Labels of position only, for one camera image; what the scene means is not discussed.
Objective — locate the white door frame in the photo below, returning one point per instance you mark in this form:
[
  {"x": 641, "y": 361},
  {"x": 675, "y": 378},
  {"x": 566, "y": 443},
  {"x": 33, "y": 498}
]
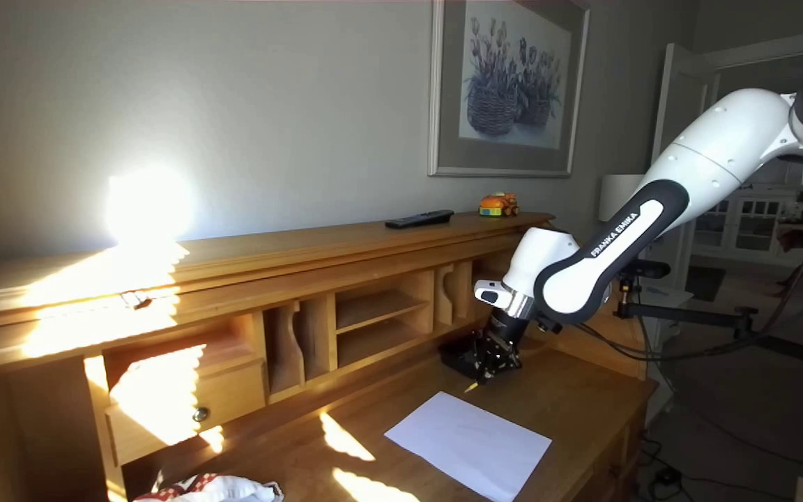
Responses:
[{"x": 679, "y": 92}]

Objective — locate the small metal clip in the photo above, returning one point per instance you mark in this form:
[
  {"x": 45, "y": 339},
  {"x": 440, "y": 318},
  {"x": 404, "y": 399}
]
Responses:
[{"x": 137, "y": 303}]

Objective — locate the yellow pencil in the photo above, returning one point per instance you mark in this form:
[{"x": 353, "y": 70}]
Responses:
[{"x": 471, "y": 386}]

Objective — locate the wooden desk with hutch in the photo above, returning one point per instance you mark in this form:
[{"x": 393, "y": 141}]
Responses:
[{"x": 326, "y": 268}]

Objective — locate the framed flower picture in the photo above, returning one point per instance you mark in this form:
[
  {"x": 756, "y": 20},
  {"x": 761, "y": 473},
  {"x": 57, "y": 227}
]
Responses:
[{"x": 507, "y": 84}]

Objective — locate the wooden desk drawer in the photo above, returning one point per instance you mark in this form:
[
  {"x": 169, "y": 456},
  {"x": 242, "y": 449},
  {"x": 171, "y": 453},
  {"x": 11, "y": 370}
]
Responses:
[{"x": 224, "y": 399}]

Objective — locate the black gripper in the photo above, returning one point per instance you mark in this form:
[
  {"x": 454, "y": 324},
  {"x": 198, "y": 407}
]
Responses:
[{"x": 502, "y": 335}]

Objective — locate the white paper sheet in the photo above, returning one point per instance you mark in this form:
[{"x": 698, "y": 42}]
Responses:
[{"x": 471, "y": 443}]

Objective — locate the black camera stand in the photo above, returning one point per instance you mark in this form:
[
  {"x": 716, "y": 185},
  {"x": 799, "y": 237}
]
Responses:
[{"x": 746, "y": 328}]

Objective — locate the black power plug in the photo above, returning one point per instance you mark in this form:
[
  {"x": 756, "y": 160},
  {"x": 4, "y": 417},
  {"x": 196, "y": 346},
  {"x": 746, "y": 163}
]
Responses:
[{"x": 666, "y": 474}]

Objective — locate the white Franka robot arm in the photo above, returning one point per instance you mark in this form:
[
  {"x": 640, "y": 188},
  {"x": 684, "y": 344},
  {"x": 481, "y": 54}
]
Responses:
[{"x": 698, "y": 156}]

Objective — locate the black plastic tray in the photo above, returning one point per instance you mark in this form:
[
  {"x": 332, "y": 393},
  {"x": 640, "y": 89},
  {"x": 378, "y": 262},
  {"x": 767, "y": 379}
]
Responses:
[{"x": 453, "y": 358}]

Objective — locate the crumpled white red cloth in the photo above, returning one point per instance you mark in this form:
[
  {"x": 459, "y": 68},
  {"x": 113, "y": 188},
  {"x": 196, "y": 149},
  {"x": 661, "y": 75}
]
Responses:
[{"x": 216, "y": 488}]

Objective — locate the black remote control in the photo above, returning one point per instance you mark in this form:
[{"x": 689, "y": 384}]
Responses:
[{"x": 418, "y": 220}]

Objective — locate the orange green toy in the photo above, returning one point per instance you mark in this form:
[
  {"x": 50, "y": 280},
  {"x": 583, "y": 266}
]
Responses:
[{"x": 498, "y": 204}]

